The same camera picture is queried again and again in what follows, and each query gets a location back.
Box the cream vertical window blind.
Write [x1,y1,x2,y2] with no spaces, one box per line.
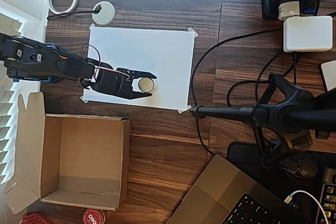
[0,0,48,186]

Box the red round lid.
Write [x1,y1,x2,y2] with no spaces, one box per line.
[82,207,108,224]

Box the small white plug charger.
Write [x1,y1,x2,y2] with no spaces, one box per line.
[277,0,301,22]

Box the silver flat device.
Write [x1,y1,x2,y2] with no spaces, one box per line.
[320,60,336,92]

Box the black computer mouse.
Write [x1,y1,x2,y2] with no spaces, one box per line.
[295,153,320,178]

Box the white usb cable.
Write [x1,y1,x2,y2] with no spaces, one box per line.
[285,189,330,224]

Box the black mouse pad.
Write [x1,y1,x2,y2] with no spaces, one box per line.
[227,141,327,191]

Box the small round metal tin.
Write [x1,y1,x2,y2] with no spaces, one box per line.
[137,77,159,94]

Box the black keyboard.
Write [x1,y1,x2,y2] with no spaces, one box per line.
[319,166,336,224]

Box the long black cable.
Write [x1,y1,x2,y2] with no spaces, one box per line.
[189,27,286,158]

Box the white paper sheet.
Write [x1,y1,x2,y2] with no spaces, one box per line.
[82,26,196,111]

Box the white laptop power adapter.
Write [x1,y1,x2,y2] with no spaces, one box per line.
[282,15,334,54]

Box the red plastic basket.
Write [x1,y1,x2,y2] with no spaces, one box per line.
[20,212,49,224]

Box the white round cable grommet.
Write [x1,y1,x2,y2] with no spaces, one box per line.
[91,1,116,27]

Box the looped black cable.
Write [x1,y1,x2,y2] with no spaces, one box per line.
[227,50,299,108]

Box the black camera tripod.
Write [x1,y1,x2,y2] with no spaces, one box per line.
[188,73,336,170]

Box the blue plug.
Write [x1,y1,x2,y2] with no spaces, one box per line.
[301,3,318,16]

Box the open cardboard box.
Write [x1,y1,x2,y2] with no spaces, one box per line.
[3,91,132,215]

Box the grey laptop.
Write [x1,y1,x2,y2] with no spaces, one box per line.
[164,154,312,224]

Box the thin black cable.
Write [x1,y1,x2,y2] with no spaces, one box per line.
[46,8,102,21]

